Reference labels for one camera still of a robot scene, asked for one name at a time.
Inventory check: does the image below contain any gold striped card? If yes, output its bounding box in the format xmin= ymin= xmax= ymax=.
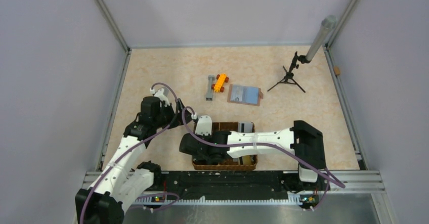
xmin=238 ymin=155 xmax=253 ymax=165

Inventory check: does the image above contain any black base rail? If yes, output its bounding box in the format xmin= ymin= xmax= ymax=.
xmin=157 ymin=170 xmax=303 ymax=203

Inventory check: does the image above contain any grey toy brick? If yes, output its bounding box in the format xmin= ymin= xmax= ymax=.
xmin=205 ymin=75 xmax=215 ymax=101

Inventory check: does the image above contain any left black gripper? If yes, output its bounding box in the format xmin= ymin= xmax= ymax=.
xmin=153 ymin=98 xmax=194 ymax=129

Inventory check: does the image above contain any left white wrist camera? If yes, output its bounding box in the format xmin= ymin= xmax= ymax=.
xmin=150 ymin=86 xmax=170 ymax=107

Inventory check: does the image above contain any small brown wall object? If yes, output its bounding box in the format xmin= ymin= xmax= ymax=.
xmin=333 ymin=66 xmax=340 ymax=76

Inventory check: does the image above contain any grey metal pole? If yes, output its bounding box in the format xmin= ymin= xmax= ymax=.
xmin=305 ymin=15 xmax=337 ymax=62

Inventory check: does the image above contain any black mini tripod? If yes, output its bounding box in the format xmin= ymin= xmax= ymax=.
xmin=267 ymin=52 xmax=310 ymax=93

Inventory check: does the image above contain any brown leather card holder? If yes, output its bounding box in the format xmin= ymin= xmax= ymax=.
xmin=227 ymin=84 xmax=264 ymax=106

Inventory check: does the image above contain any yellow toy brick car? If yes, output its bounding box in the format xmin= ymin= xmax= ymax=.
xmin=211 ymin=74 xmax=229 ymax=93

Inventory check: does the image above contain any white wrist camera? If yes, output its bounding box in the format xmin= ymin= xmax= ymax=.
xmin=191 ymin=113 xmax=212 ymax=137
xmin=150 ymin=86 xmax=170 ymax=107

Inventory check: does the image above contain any brown woven divided basket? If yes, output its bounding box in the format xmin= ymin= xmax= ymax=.
xmin=192 ymin=122 xmax=258 ymax=171

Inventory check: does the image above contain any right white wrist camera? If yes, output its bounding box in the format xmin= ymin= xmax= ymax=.
xmin=191 ymin=113 xmax=212 ymax=137

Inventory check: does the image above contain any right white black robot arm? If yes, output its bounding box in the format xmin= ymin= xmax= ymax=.
xmin=179 ymin=120 xmax=326 ymax=190

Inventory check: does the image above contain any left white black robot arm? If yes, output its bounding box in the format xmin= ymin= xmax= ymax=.
xmin=75 ymin=96 xmax=196 ymax=223

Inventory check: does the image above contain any silver striped card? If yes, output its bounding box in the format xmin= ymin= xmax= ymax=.
xmin=230 ymin=85 xmax=246 ymax=102

